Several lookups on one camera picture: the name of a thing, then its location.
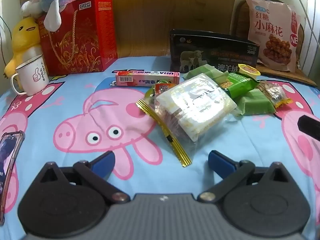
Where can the clear biscuit bag gold zip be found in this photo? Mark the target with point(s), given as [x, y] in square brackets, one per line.
[195, 100]

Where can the yellow duck plush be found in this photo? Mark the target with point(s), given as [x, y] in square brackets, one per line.
[25, 35]

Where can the black sheep print box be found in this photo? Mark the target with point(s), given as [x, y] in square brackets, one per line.
[212, 52]

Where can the pink toothpaste box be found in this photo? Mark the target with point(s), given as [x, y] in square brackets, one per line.
[147, 78]

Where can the red gift box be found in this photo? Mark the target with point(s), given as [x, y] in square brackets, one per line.
[82, 35]

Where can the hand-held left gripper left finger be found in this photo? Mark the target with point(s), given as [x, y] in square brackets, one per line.
[105, 161]

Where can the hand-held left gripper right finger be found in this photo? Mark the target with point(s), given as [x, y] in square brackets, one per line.
[220, 162]

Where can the white enamel mug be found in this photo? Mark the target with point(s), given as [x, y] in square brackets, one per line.
[32, 77]

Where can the small red snack packet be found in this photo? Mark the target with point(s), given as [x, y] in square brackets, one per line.
[162, 88]

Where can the smartphone in clear case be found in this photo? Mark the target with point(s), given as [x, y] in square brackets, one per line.
[8, 155]

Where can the yellow jelly cup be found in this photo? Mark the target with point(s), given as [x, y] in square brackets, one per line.
[248, 70]

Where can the green transparent snack packet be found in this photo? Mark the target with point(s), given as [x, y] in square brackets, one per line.
[150, 93]

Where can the cartoon pig printed blanket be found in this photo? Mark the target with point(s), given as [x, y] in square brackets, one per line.
[75, 92]

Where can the dark green cracker packet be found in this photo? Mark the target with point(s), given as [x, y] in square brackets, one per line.
[240, 85]

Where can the light green wafer packet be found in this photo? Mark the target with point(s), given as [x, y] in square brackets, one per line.
[255, 102]
[202, 70]

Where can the pink snack bag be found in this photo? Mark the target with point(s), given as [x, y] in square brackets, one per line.
[272, 30]

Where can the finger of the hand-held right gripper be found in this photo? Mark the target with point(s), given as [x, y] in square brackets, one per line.
[310, 127]

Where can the brown candy packet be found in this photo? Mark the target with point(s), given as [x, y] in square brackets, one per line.
[273, 93]

